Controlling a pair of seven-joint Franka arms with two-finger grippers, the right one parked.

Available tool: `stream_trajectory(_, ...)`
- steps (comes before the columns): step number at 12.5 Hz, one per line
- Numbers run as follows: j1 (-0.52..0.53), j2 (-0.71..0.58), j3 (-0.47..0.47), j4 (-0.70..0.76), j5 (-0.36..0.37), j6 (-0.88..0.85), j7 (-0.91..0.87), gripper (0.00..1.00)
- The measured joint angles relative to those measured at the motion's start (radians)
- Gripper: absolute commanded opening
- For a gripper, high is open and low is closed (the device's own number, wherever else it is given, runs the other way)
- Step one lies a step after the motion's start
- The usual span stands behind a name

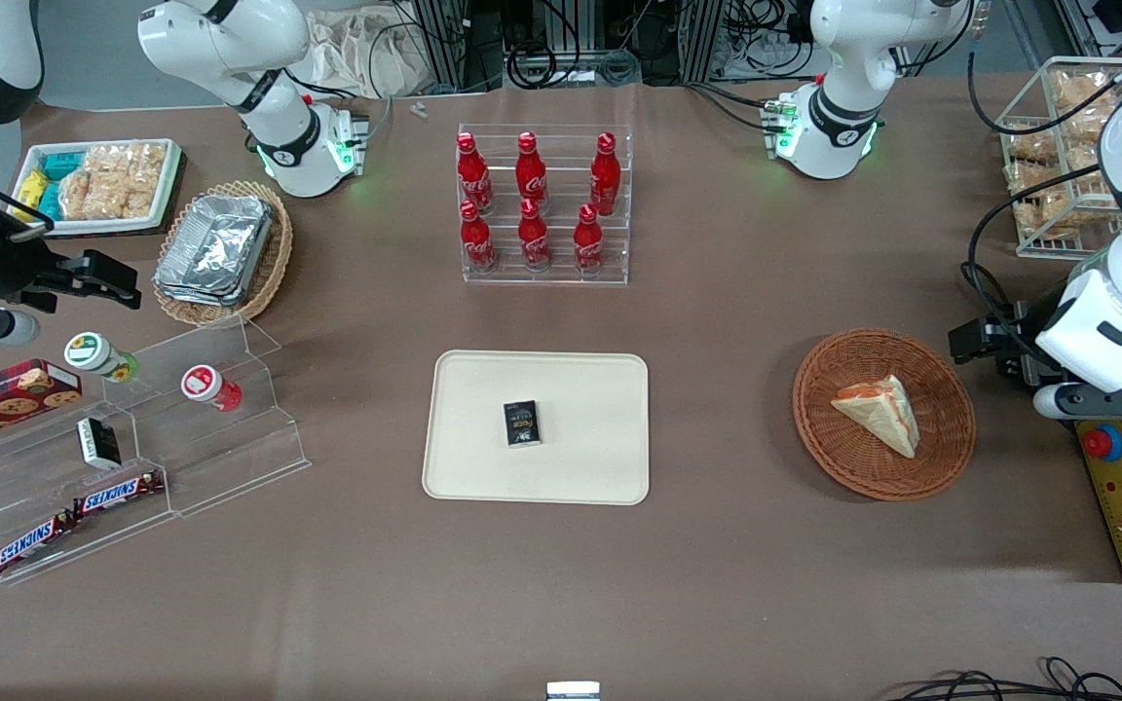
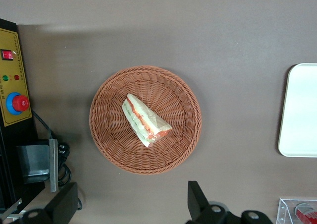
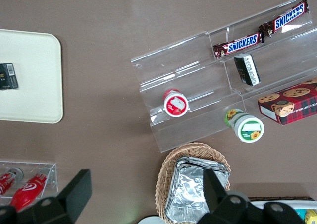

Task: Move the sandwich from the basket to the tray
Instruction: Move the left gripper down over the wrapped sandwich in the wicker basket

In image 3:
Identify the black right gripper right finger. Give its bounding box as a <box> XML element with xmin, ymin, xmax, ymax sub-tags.
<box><xmin>197</xmin><ymin>169</ymin><xmax>259</xmax><ymax>224</ymax></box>

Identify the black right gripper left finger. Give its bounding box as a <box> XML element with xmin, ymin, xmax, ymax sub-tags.
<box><xmin>14</xmin><ymin>169</ymin><xmax>93</xmax><ymax>224</ymax></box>

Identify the silver foil tray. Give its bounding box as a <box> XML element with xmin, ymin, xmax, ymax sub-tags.
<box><xmin>166</xmin><ymin>163</ymin><xmax>231</xmax><ymax>224</ymax></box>
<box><xmin>175</xmin><ymin>156</ymin><xmax>231</xmax><ymax>171</ymax></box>

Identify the oval light wicker basket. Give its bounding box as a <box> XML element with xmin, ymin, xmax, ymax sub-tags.
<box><xmin>154</xmin><ymin>141</ymin><xmax>232</xmax><ymax>223</ymax></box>

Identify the white rectangular snack tray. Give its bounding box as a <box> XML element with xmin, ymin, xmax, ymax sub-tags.
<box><xmin>248</xmin><ymin>196</ymin><xmax>317</xmax><ymax>224</ymax></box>

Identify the cream plastic tray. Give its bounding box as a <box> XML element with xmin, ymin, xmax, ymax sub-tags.
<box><xmin>0</xmin><ymin>28</ymin><xmax>64</xmax><ymax>124</ymax></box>

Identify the black packaged sandwich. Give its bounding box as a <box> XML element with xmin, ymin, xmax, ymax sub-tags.
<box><xmin>0</xmin><ymin>62</ymin><xmax>19</xmax><ymax>91</ymax></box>

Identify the clear acrylic bottle rack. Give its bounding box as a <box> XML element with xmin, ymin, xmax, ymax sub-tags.
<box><xmin>0</xmin><ymin>160</ymin><xmax>59</xmax><ymax>206</ymax></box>

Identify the red cola bottle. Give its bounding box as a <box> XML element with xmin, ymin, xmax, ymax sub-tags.
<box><xmin>0</xmin><ymin>168</ymin><xmax>24</xmax><ymax>198</ymax></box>
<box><xmin>9</xmin><ymin>168</ymin><xmax>52</xmax><ymax>213</ymax></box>

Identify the green lid sunflower cup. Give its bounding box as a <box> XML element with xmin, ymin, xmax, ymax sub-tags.
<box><xmin>223</xmin><ymin>108</ymin><xmax>265</xmax><ymax>144</ymax></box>

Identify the teal snack pack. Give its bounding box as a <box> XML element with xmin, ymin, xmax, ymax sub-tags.
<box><xmin>295</xmin><ymin>208</ymin><xmax>308</xmax><ymax>219</ymax></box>

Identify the red lid strawberry cup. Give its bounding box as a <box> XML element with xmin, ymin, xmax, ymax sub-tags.
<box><xmin>163</xmin><ymin>88</ymin><xmax>192</xmax><ymax>118</ymax></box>

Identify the yellow snack pack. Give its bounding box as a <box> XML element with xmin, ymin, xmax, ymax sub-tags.
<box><xmin>305</xmin><ymin>209</ymin><xmax>317</xmax><ymax>224</ymax></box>

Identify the red tartan cookie box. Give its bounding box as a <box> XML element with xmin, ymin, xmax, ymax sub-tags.
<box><xmin>257</xmin><ymin>77</ymin><xmax>317</xmax><ymax>126</ymax></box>

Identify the clear acrylic tiered shelf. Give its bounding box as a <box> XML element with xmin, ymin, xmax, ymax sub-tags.
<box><xmin>130</xmin><ymin>0</ymin><xmax>317</xmax><ymax>153</ymax></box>

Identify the black white-sided snack pack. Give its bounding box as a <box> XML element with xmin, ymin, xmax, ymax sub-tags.
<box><xmin>233</xmin><ymin>53</ymin><xmax>262</xmax><ymax>87</ymax></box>

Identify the brown Snickers bar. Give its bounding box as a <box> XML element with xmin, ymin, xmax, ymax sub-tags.
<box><xmin>258</xmin><ymin>0</ymin><xmax>311</xmax><ymax>38</ymax></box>
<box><xmin>212</xmin><ymin>32</ymin><xmax>266</xmax><ymax>60</ymax></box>

